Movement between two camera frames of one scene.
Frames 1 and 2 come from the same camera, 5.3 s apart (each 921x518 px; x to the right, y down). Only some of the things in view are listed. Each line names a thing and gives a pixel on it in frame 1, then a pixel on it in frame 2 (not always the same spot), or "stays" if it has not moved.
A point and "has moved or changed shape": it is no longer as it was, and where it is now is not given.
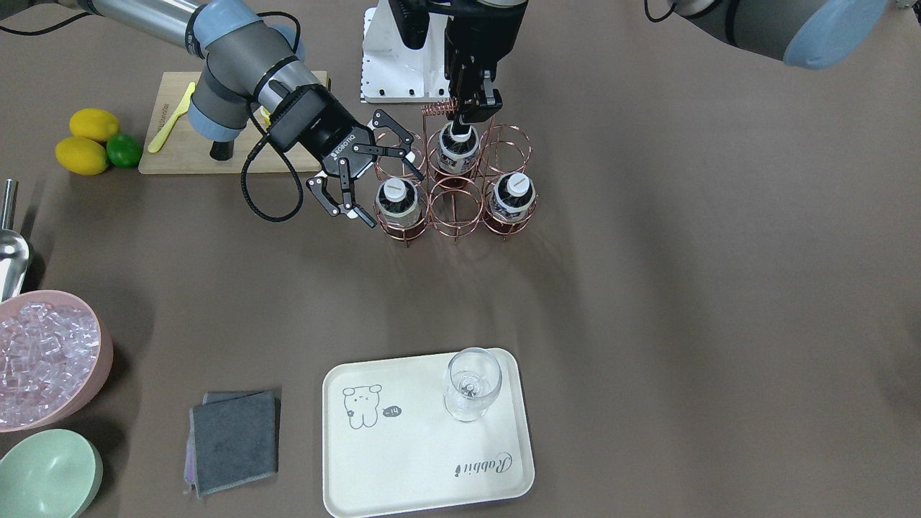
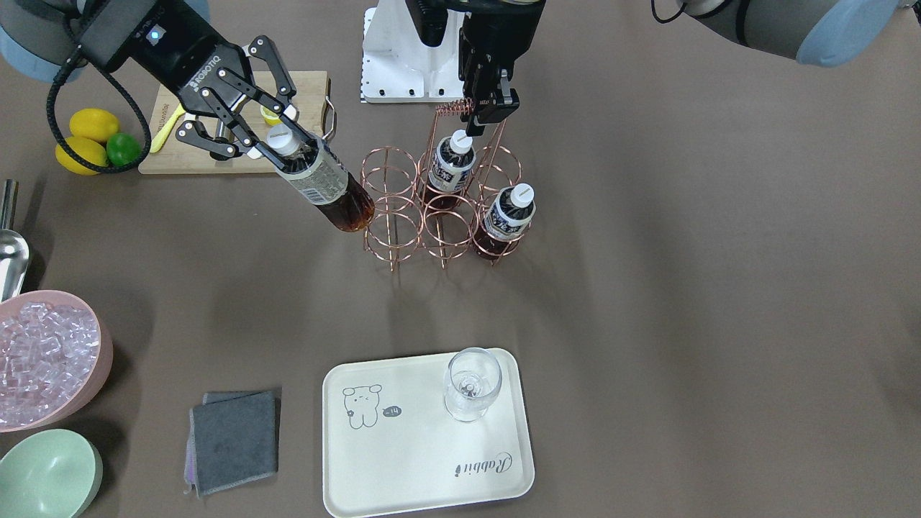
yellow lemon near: x=81 y=155 stays
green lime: x=124 y=150 stays
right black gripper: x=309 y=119 -> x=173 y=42
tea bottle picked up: x=396 y=203 has moved or changed shape
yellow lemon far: x=94 y=123 stays
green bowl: x=50 y=473 stays
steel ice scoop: x=14 y=253 stays
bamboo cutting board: x=173 y=145 stays
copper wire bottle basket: x=455 y=177 has moved or changed shape
